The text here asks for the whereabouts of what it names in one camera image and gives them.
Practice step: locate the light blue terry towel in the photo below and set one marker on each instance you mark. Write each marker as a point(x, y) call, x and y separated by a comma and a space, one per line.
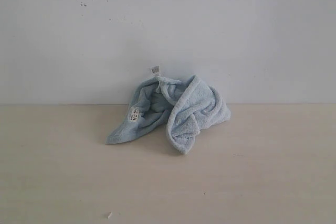
point(185, 108)

